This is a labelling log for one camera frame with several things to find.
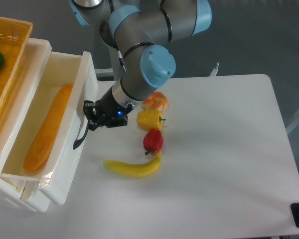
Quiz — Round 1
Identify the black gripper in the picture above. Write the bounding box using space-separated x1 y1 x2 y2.
83 94 128 131

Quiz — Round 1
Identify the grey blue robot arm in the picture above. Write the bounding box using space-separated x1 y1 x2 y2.
70 0 212 130

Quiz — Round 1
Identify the white drawer cabinet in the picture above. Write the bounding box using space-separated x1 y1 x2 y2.
0 38 52 212

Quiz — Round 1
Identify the orange baguette bread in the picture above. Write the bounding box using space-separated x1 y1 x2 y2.
23 85 73 172

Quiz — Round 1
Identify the yellow bell pepper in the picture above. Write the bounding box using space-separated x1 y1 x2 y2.
136 110 166 130

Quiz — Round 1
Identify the round twisted bread roll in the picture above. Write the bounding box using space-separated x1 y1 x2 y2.
141 92 169 112

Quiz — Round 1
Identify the red bell pepper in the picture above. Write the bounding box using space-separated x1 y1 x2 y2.
143 129 163 155

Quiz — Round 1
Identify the yellow banana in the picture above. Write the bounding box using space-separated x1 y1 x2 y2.
103 151 161 178

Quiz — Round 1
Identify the yellow woven basket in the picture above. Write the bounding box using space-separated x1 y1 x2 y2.
0 17 33 115

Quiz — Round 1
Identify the black top drawer handle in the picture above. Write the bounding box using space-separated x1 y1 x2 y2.
73 121 89 150

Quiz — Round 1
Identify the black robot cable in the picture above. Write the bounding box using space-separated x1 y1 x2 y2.
117 49 127 73

